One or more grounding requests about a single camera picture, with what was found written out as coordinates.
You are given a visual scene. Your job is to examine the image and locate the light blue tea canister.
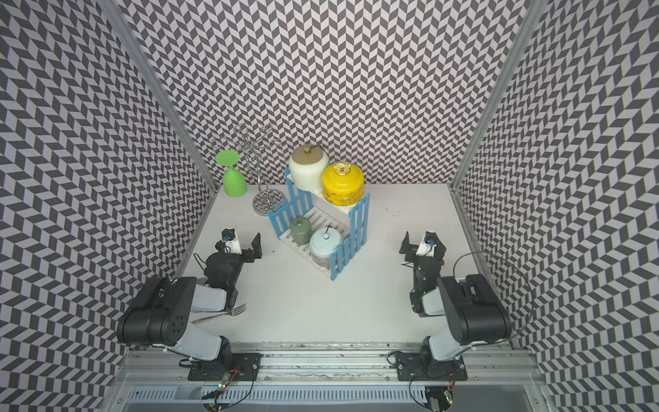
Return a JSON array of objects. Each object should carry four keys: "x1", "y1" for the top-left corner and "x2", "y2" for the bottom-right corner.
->
[{"x1": 310, "y1": 226, "x2": 343, "y2": 268}]

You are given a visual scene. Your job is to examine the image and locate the blue white two-tier shelf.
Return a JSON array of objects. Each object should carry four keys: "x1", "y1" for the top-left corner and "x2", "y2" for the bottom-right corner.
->
[{"x1": 268, "y1": 168, "x2": 371, "y2": 281}]

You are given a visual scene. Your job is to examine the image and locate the yellow patterned tea canister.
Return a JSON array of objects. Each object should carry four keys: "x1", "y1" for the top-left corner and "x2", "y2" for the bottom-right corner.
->
[{"x1": 321, "y1": 161, "x2": 365, "y2": 206}]

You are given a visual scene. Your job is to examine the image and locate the cream canister brown lid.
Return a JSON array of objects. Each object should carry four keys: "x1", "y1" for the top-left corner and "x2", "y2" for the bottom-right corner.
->
[{"x1": 288, "y1": 144, "x2": 330, "y2": 192}]

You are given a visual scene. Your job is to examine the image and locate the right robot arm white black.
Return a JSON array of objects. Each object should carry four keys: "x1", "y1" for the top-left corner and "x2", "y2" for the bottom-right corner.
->
[{"x1": 399, "y1": 232, "x2": 513, "y2": 376}]

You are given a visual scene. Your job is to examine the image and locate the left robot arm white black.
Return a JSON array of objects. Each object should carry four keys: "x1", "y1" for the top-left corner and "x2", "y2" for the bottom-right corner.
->
[{"x1": 116, "y1": 228, "x2": 263, "y2": 370}]

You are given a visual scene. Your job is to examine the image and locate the small green tea canister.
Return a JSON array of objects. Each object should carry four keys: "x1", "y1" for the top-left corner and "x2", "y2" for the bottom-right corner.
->
[{"x1": 289, "y1": 216, "x2": 312, "y2": 245}]

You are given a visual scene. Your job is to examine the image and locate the silver metal fork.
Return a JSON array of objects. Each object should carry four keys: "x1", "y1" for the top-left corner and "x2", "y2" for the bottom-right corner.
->
[{"x1": 192, "y1": 304, "x2": 247, "y2": 324}]

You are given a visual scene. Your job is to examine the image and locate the green plastic wine glass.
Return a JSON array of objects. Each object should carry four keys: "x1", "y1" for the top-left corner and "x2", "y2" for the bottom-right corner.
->
[{"x1": 216, "y1": 149, "x2": 247, "y2": 197}]

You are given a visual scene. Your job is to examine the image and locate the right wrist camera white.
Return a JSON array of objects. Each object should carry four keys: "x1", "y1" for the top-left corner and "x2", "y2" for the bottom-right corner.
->
[{"x1": 415, "y1": 232, "x2": 439, "y2": 257}]

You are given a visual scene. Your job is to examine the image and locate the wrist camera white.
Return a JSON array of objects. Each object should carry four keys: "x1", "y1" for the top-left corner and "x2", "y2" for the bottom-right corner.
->
[
  {"x1": 221, "y1": 228, "x2": 242, "y2": 254},
  {"x1": 415, "y1": 232, "x2": 439, "y2": 257}
]

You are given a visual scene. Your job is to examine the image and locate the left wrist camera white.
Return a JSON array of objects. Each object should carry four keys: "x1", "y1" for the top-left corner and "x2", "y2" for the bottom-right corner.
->
[{"x1": 221, "y1": 228, "x2": 242, "y2": 254}]

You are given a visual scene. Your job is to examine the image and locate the chrome wire cup stand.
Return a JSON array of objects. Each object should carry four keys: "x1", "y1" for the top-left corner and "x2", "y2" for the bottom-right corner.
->
[{"x1": 232, "y1": 124, "x2": 285, "y2": 216}]

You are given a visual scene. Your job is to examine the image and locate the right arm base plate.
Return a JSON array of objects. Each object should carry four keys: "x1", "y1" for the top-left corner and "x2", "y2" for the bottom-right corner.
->
[{"x1": 387, "y1": 351, "x2": 468, "y2": 382}]

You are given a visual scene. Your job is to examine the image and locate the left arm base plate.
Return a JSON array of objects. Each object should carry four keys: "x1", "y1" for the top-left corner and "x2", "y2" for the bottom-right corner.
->
[{"x1": 187, "y1": 353, "x2": 263, "y2": 382}]

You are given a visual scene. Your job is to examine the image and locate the aluminium front rail frame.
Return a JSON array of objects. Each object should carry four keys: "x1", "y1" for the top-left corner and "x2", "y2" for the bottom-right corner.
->
[{"x1": 101, "y1": 343, "x2": 555, "y2": 411}]

